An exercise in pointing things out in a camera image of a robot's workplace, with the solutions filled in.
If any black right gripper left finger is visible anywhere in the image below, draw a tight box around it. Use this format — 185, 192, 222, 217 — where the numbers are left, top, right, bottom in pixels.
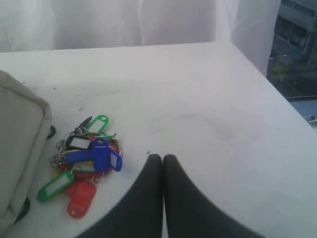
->
79, 154, 162, 238

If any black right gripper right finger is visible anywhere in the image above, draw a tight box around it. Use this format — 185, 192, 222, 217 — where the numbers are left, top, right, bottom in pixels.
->
163, 154, 262, 238

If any colourful key tag bunch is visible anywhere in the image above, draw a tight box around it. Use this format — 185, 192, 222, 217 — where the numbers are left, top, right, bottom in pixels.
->
37, 115, 123, 219

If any cream white duffel bag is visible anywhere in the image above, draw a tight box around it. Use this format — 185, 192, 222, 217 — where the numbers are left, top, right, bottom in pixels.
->
0, 71, 52, 234

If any white backdrop curtain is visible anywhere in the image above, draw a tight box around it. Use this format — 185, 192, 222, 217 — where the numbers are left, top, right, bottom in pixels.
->
0, 0, 280, 74

